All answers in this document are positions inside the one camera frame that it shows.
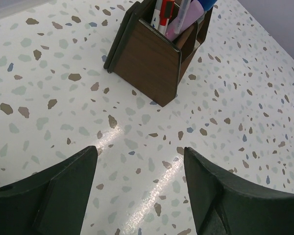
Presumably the white pen peach cap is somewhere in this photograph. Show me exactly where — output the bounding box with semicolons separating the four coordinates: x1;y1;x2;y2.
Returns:
150;0;163;29

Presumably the red white marker pen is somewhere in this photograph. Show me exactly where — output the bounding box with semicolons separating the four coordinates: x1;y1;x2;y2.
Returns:
158;0;174;35

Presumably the blue grey stamp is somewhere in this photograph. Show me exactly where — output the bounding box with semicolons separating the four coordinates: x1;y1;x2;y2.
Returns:
198;0;217;12

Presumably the grey purple pen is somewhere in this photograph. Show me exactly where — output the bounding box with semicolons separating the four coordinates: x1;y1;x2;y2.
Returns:
174;0;191;35

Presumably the brown wooden desk organizer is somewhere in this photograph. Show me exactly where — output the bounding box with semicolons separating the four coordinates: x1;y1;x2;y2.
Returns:
104;0;213;107

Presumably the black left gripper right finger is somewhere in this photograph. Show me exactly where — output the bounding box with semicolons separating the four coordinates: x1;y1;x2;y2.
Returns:
184;147;294;235

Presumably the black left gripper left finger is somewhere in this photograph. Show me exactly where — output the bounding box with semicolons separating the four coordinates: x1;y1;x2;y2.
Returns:
0;146;98;235

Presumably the pink highlighter marker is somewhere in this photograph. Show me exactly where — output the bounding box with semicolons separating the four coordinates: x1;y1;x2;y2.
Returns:
165;0;204;41

